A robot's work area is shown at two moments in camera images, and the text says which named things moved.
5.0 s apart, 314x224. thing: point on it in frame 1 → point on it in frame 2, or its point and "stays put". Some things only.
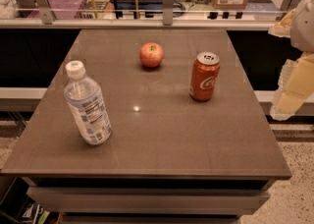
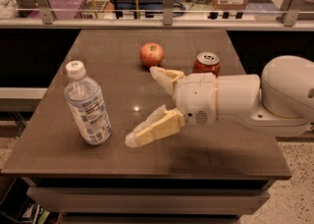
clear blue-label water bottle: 86,104 stays put
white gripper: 303,27 → 196,97
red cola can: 204,76 stays put
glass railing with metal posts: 224,4 stays put
